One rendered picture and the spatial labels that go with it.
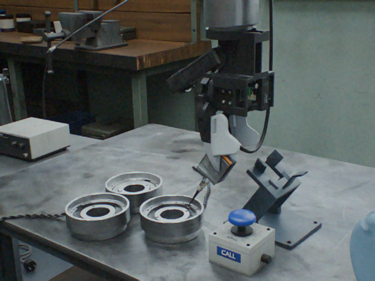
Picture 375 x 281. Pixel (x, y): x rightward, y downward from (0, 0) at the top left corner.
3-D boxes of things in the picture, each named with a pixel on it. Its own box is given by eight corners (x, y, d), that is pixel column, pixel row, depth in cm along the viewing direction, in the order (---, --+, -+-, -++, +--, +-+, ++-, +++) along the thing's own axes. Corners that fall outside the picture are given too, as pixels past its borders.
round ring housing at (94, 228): (143, 222, 90) (142, 199, 89) (102, 249, 82) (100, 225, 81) (96, 209, 96) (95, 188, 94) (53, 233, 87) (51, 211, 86)
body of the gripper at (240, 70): (244, 122, 71) (245, 32, 68) (196, 113, 77) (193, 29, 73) (274, 110, 77) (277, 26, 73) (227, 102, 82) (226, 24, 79)
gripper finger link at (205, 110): (203, 144, 75) (206, 83, 73) (195, 143, 76) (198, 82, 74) (222, 140, 79) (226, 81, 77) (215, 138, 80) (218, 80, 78)
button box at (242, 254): (208, 262, 78) (207, 232, 76) (234, 242, 83) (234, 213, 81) (256, 281, 73) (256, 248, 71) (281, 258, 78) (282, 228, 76)
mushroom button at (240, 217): (222, 245, 77) (222, 214, 76) (237, 234, 80) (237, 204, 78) (246, 253, 75) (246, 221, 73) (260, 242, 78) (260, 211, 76)
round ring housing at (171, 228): (177, 253, 80) (176, 228, 79) (127, 233, 86) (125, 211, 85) (216, 226, 88) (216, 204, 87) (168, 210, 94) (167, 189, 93)
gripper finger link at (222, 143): (231, 182, 75) (236, 118, 73) (199, 173, 79) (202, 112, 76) (244, 177, 77) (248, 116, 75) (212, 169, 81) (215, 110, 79)
